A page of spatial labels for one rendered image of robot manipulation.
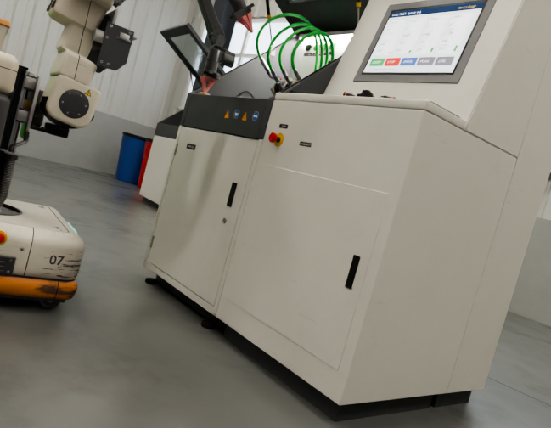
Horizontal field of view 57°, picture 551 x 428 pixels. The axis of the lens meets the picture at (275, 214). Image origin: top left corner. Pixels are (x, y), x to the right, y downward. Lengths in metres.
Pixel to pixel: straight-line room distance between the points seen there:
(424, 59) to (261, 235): 0.85
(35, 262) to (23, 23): 7.05
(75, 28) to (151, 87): 7.67
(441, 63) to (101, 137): 7.85
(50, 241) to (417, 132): 1.24
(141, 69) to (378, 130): 8.18
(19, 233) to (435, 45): 1.55
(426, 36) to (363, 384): 1.21
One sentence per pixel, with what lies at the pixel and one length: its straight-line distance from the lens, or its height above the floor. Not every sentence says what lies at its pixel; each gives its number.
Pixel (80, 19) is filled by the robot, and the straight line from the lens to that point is 2.08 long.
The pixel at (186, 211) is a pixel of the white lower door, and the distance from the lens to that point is 2.34.
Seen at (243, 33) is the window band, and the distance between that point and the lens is 9.00.
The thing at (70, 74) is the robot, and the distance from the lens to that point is 2.02.
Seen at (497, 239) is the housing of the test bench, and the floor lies 0.66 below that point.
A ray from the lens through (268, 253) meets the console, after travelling 1.82.
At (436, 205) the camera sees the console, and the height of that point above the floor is 0.71.
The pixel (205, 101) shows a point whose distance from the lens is 2.41.
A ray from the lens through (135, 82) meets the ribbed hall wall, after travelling 9.51.
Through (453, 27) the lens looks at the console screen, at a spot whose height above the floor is 1.32.
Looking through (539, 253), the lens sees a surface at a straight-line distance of 5.74.
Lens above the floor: 0.65
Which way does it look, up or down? 4 degrees down
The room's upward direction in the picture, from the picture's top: 15 degrees clockwise
